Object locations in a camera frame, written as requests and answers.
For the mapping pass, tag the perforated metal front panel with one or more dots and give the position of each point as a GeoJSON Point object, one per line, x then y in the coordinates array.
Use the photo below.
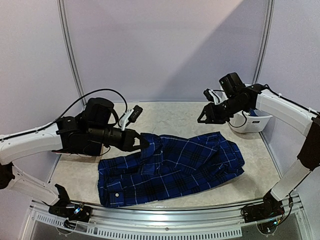
{"type": "Point", "coordinates": [52, 228]}

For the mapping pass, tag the white laundry basket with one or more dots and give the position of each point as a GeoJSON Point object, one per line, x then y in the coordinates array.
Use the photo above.
{"type": "Point", "coordinates": [246, 121]}

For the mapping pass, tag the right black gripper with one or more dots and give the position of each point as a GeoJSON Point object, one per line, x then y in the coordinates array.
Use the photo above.
{"type": "Point", "coordinates": [215, 113]}

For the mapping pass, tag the blue plaid shirt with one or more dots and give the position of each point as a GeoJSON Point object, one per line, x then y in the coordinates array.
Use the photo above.
{"type": "Point", "coordinates": [171, 167]}

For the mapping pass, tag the left wall metal profile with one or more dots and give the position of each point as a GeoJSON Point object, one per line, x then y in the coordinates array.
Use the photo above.
{"type": "Point", "coordinates": [69, 48]}

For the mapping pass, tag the wall metal profile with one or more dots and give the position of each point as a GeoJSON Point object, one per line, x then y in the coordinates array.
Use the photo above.
{"type": "Point", "coordinates": [264, 39]}
{"type": "Point", "coordinates": [69, 48]}

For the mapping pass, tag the black t-shirt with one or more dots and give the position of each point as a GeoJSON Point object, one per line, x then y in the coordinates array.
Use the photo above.
{"type": "Point", "coordinates": [87, 148]}

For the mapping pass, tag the aluminium front rail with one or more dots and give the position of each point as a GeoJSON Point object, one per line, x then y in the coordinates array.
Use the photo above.
{"type": "Point", "coordinates": [161, 215]}

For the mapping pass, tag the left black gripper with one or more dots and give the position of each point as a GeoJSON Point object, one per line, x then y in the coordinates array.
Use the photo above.
{"type": "Point", "coordinates": [127, 144]}

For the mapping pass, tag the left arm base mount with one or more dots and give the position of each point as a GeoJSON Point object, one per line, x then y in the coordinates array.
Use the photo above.
{"type": "Point", "coordinates": [66, 209]}

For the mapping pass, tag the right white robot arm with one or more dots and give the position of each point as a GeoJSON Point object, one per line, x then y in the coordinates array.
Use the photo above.
{"type": "Point", "coordinates": [305, 121]}

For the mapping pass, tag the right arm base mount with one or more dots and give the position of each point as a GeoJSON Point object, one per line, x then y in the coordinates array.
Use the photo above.
{"type": "Point", "coordinates": [269, 208]}

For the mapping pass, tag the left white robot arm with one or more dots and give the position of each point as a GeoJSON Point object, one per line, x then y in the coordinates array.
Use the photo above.
{"type": "Point", "coordinates": [97, 126]}

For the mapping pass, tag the right wall metal profile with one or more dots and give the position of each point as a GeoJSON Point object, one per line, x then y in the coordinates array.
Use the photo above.
{"type": "Point", "coordinates": [264, 39]}

